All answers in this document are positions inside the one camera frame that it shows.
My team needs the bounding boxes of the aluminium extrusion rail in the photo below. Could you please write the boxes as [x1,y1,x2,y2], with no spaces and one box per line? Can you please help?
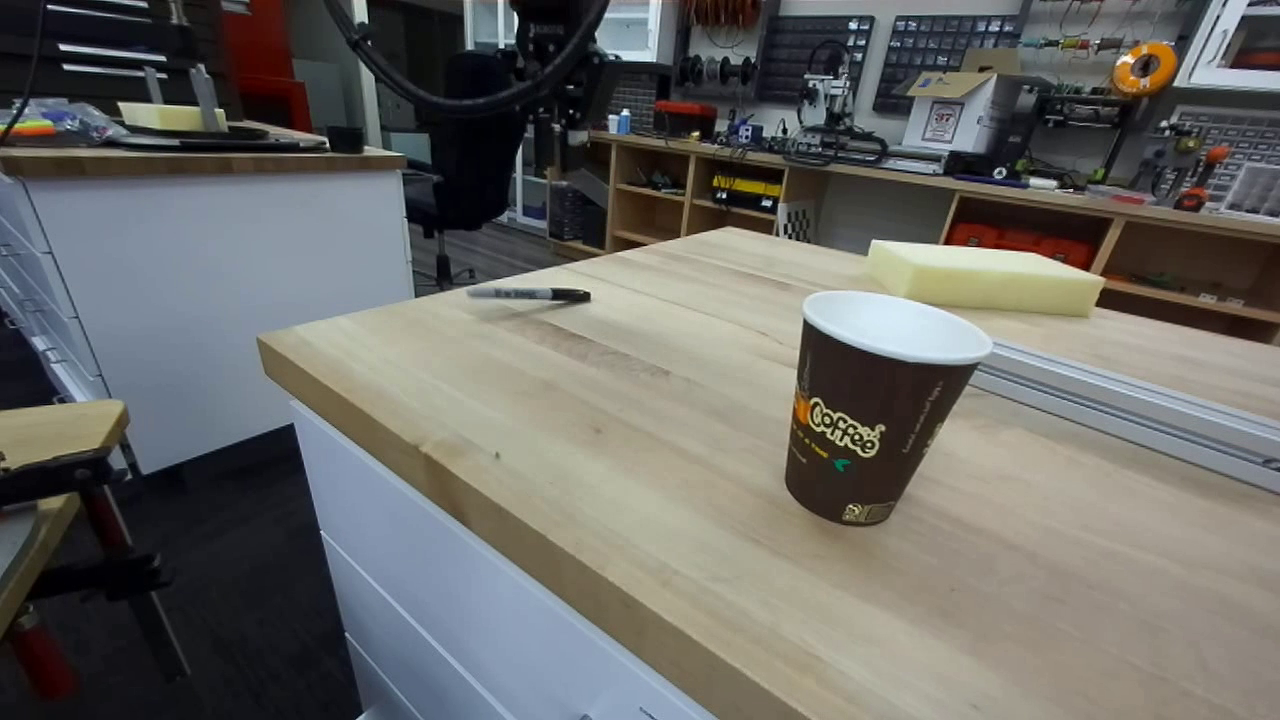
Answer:
[975,338,1280,500]

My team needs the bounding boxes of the grey black permanent marker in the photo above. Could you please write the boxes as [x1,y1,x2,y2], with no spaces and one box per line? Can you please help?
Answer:
[465,282,596,307]

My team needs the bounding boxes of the dark pegboard tool panel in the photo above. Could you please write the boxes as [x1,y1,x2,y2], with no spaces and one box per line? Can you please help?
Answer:
[755,11,879,112]
[870,11,1030,118]

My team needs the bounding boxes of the red storage bins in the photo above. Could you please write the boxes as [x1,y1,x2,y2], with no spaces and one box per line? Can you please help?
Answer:
[945,217,1104,273]

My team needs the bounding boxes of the orange tape roll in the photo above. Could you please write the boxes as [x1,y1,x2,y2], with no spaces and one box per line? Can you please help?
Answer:
[1107,37,1182,105]

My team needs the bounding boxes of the yellow pad stack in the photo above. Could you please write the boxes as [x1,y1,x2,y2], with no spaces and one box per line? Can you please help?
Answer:
[112,95,233,141]

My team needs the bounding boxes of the yellow foam block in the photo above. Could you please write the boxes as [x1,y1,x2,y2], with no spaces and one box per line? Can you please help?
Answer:
[861,236,1107,321]

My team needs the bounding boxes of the white cardboard box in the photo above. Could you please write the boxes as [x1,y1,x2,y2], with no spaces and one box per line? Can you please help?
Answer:
[899,70,1009,161]

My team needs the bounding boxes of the white paper cup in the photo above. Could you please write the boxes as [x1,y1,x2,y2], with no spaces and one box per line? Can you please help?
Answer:
[781,288,999,533]

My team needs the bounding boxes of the wooden shelf workbench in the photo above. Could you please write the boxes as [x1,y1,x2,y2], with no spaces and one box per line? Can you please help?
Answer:
[581,128,1280,349]

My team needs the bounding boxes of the red tool chest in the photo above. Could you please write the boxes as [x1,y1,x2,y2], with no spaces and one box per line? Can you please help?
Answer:
[217,0,320,131]

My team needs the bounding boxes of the black equipment stand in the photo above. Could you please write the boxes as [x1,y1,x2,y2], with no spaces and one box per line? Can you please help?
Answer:
[423,0,621,236]

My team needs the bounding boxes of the white counter with wooden top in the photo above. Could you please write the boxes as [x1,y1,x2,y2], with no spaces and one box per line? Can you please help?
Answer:
[0,126,419,482]

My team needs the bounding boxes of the yellow black tool case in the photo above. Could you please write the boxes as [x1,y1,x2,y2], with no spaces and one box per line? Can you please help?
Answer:
[706,168,789,221]

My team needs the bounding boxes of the wooden sawhorse with red clamps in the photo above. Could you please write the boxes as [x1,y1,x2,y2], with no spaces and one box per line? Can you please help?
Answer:
[0,395,193,713]

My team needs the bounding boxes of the black hanging cable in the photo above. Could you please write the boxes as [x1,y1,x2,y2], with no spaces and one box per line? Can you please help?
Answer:
[320,0,614,128]

